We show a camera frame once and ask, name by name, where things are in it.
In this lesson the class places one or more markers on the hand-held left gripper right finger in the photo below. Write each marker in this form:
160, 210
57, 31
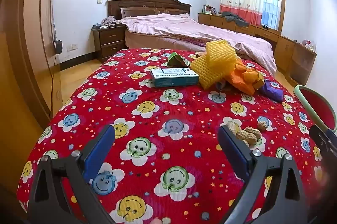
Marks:
234, 150

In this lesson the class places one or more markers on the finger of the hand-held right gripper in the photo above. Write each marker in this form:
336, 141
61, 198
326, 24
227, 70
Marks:
322, 139

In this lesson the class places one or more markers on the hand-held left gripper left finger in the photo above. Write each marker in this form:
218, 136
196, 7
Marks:
98, 153

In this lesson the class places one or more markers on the peanut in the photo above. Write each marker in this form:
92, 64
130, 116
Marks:
233, 127
254, 131
246, 136

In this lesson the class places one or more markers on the red bin with green rim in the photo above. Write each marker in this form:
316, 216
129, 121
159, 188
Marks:
316, 105

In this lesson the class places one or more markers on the orange plastic bag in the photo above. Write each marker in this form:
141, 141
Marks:
237, 79

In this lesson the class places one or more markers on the teal cardboard box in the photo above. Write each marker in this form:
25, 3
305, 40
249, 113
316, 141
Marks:
173, 79

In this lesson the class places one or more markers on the green snack pack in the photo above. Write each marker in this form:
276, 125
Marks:
175, 59

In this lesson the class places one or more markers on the walnut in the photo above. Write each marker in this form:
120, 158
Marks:
263, 126

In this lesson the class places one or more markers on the red smiley flower blanket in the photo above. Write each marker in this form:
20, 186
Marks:
184, 108

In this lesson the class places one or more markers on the purple packet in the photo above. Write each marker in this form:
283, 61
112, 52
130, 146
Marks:
272, 91

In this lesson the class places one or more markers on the items on cabinet top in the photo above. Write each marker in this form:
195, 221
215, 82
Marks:
308, 45

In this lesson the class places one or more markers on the long wooden cabinet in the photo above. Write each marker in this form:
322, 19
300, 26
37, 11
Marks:
284, 47

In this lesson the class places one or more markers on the dark wooden nightstand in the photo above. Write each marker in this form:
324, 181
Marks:
110, 42

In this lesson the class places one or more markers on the small black desk item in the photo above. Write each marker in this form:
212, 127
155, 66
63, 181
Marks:
265, 27

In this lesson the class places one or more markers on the pink cloth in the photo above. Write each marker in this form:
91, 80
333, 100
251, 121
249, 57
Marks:
109, 20

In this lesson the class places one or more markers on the grey clothes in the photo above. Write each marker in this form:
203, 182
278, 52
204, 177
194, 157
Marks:
233, 17

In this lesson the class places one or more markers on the pink duvet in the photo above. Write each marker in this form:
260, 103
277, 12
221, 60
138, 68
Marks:
184, 26

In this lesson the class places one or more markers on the small picture frames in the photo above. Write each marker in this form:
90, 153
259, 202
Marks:
209, 10

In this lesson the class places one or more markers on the wooden wardrobe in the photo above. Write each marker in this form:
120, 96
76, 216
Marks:
26, 29

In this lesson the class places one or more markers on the barred window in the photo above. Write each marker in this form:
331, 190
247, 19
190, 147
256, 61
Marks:
272, 2

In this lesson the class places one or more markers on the wooden bed with headboard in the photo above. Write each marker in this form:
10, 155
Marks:
147, 4

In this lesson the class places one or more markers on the white wall socket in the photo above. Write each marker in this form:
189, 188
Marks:
72, 47

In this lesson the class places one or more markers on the black wall charger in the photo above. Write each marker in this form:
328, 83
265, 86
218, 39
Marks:
58, 47

